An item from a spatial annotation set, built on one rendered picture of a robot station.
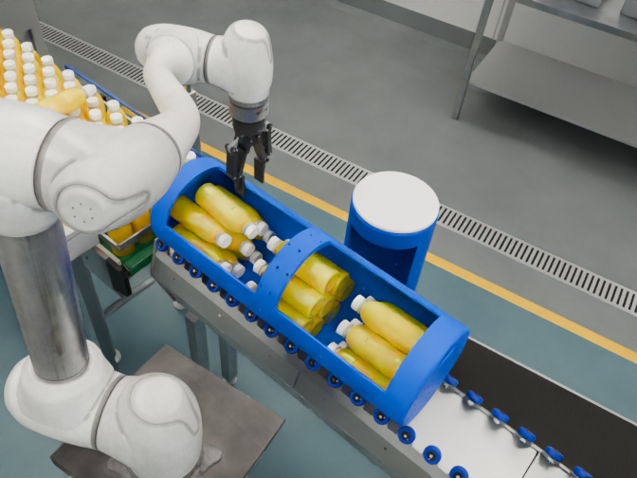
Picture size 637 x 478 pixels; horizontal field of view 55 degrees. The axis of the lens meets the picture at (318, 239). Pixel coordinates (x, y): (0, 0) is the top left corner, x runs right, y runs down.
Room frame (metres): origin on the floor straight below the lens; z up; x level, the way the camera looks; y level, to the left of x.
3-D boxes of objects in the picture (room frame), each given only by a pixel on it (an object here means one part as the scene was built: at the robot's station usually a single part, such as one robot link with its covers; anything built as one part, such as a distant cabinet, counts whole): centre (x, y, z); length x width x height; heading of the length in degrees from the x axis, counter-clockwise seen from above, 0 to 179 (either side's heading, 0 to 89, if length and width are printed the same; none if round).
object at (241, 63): (1.12, 0.20, 1.67); 0.13 x 0.11 x 0.16; 81
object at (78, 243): (1.15, 0.74, 1.05); 0.20 x 0.10 x 0.10; 55
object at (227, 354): (1.29, 0.31, 0.31); 0.06 x 0.06 x 0.63; 55
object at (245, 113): (1.12, 0.19, 1.56); 0.09 x 0.09 x 0.06
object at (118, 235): (1.21, 0.60, 0.99); 0.07 x 0.07 x 0.19
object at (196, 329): (1.18, 0.39, 0.31); 0.06 x 0.06 x 0.63; 55
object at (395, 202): (1.42, -0.23, 1.03); 0.28 x 0.28 x 0.01
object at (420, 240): (1.42, -0.23, 0.59); 0.28 x 0.28 x 0.88
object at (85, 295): (1.15, 0.74, 0.50); 0.04 x 0.04 x 1.00; 55
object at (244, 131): (1.12, 0.19, 1.49); 0.08 x 0.07 x 0.09; 145
